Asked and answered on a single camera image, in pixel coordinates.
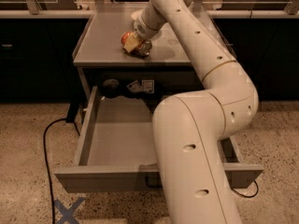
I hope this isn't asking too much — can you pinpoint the black cable right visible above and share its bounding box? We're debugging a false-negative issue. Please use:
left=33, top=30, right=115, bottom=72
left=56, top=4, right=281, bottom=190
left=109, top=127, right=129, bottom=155
left=232, top=179, right=260, bottom=200

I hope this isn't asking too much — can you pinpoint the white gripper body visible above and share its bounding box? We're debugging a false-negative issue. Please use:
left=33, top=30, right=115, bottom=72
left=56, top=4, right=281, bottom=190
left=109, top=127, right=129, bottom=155
left=134, top=2, right=166, bottom=40

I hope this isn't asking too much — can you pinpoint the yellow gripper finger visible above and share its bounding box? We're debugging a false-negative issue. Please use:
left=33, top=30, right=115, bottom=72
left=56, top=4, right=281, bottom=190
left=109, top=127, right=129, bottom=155
left=122, top=32, right=143, bottom=53

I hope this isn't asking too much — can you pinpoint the grey metal cabinet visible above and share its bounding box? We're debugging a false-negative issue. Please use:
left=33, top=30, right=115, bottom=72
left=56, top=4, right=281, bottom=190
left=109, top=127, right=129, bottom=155
left=71, top=2, right=237, bottom=101

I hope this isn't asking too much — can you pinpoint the white label card tilted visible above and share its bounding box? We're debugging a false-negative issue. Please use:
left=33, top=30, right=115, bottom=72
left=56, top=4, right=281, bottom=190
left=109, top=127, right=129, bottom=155
left=127, top=80, right=142, bottom=93

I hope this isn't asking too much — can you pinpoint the black metal drawer handle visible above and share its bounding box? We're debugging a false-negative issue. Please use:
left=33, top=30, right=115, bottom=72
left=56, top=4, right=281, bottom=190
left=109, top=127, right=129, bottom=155
left=145, top=175, right=163, bottom=189

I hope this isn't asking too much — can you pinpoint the red coke can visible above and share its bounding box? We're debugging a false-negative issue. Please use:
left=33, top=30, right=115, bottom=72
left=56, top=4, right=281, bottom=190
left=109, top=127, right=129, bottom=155
left=129, top=38, right=152, bottom=57

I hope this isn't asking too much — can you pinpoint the white ceramic bowl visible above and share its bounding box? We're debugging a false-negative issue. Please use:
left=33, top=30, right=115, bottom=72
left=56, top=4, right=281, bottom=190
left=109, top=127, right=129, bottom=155
left=131, top=9, right=142, bottom=21

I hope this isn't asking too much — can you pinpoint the black power cable left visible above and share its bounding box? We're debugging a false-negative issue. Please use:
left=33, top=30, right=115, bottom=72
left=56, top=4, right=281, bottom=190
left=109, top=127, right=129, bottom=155
left=42, top=118, right=81, bottom=224

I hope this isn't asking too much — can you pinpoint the grey open top drawer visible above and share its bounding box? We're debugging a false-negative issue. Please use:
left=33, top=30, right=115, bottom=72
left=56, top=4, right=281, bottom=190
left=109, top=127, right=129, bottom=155
left=55, top=90, right=263, bottom=194

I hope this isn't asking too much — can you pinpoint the blue tape cross mark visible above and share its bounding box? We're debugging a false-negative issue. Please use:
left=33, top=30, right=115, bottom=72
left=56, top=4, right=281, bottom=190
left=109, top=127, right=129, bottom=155
left=54, top=197, right=85, bottom=224

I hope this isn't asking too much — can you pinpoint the black round device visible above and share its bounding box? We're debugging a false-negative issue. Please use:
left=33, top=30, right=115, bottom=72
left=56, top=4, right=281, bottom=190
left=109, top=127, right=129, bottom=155
left=102, top=79, right=120, bottom=98

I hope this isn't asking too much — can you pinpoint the white label card square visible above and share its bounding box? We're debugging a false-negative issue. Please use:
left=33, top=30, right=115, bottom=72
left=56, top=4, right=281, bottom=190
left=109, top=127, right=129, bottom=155
left=142, top=80, right=154, bottom=93

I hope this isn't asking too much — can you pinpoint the dark counter cabinet left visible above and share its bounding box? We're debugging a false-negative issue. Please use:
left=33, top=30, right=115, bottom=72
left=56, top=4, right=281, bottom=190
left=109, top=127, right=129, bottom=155
left=0, top=19, right=87, bottom=103

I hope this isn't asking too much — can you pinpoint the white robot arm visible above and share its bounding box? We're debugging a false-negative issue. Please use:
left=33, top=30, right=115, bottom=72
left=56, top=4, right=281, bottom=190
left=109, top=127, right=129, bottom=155
left=122, top=0, right=259, bottom=224

